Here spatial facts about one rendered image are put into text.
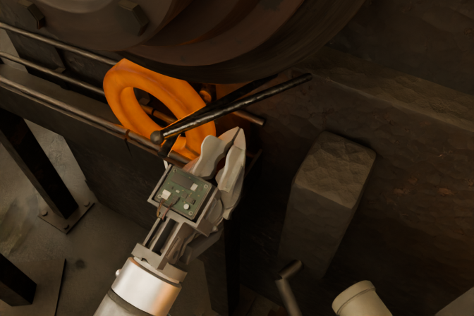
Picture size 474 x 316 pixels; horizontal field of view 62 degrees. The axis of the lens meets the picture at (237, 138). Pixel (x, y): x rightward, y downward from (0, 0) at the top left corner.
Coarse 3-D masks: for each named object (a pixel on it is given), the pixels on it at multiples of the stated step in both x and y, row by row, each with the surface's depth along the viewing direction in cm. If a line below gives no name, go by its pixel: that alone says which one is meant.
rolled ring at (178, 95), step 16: (128, 64) 53; (112, 80) 56; (128, 80) 54; (144, 80) 52; (160, 80) 51; (176, 80) 51; (112, 96) 59; (128, 96) 61; (160, 96) 52; (176, 96) 51; (192, 96) 52; (128, 112) 62; (144, 112) 64; (176, 112) 53; (192, 112) 52; (128, 128) 64; (144, 128) 64; (160, 128) 65; (208, 128) 54; (176, 144) 62; (192, 144) 56
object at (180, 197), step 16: (176, 176) 47; (192, 176) 48; (160, 192) 47; (176, 192) 47; (192, 192) 47; (208, 192) 47; (160, 208) 46; (176, 208) 46; (192, 208) 46; (208, 208) 50; (160, 224) 48; (176, 224) 48; (192, 224) 45; (208, 224) 48; (160, 240) 46; (176, 240) 46; (144, 256) 44; (160, 256) 44; (176, 256) 49; (176, 272) 46
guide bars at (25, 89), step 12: (12, 84) 72; (36, 96) 70; (48, 96) 69; (60, 108) 70; (72, 108) 66; (96, 120) 64; (120, 132) 62; (132, 132) 62; (144, 144) 61; (180, 156) 59
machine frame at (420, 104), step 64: (0, 0) 73; (384, 0) 42; (448, 0) 39; (320, 64) 48; (384, 64) 47; (448, 64) 43; (256, 128) 60; (320, 128) 53; (384, 128) 47; (448, 128) 43; (128, 192) 111; (256, 192) 74; (384, 192) 55; (448, 192) 49; (256, 256) 96; (384, 256) 67; (448, 256) 58
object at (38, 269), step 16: (0, 256) 99; (0, 272) 98; (16, 272) 106; (32, 272) 119; (48, 272) 119; (0, 288) 102; (16, 288) 105; (32, 288) 114; (48, 288) 116; (0, 304) 113; (16, 304) 112; (32, 304) 113; (48, 304) 113
